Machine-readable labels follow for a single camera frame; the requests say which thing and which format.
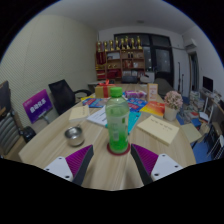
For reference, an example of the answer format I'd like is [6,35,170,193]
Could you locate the orange upright box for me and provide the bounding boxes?
[146,83,159,103]

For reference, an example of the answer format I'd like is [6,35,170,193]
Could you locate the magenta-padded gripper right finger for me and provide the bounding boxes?
[130,143,184,186]

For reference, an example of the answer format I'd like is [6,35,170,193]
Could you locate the black tripod stand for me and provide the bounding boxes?
[176,61,186,93]

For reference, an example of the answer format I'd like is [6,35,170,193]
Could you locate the yellow and red book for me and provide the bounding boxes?
[139,100,167,118]

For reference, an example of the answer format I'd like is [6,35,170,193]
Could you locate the small wooden side table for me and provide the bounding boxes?
[180,123,203,144]

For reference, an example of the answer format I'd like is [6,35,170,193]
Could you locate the small metal cup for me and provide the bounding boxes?
[64,125,85,148]

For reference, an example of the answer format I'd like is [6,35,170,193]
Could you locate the pink flowers in white pot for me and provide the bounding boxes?
[163,90,184,122]

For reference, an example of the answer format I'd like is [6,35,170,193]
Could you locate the green drink bottle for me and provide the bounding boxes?
[105,86,131,154]

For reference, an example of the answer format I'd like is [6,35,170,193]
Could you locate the black framed glass door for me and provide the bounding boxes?
[113,32,174,88]

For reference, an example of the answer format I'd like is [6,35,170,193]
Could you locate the white-seat wooden stool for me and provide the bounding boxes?
[139,71,156,84]

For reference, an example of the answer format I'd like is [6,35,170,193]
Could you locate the long wooden wall desk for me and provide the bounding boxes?
[199,88,224,118]

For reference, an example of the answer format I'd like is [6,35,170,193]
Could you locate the beige flat book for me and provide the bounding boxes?
[136,114,180,146]

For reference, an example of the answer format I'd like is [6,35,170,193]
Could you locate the white paper booklet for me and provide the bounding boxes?
[86,105,109,128]

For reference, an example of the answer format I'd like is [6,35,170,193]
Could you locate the black office chair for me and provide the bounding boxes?
[48,78,93,116]

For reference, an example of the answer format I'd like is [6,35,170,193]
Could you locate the white wall air conditioner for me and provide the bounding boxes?
[183,37,198,51]

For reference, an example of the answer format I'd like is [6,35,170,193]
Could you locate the grey striped chair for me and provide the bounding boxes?
[0,109,24,156]

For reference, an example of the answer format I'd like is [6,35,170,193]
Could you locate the grey armchair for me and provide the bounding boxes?
[153,77,174,99]

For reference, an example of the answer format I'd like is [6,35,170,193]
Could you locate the wooden shelf unit with trophies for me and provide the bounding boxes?
[95,34,147,82]

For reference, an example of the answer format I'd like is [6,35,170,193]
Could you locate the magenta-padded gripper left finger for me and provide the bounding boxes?
[43,143,95,187]

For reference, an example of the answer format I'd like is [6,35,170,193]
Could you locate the gift box with red ribbon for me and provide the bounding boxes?
[94,79,116,99]

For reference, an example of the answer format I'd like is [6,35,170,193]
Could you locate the blue and red magazine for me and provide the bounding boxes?
[127,97,148,113]
[81,97,109,109]

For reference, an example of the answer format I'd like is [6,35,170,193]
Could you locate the black computer monitor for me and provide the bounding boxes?
[202,75,214,94]

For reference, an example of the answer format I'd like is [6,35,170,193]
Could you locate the dark swivel chair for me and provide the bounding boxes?
[121,74,139,84]

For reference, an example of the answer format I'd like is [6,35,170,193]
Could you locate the purple sign board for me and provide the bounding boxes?
[22,88,54,124]

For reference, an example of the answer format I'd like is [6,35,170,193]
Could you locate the cream thick book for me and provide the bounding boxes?
[68,104,91,123]

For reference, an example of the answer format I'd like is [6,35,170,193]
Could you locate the pink packet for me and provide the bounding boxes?
[124,89,148,99]

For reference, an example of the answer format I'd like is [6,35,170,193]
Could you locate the book stacks on floor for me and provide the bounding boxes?
[181,91,209,128]

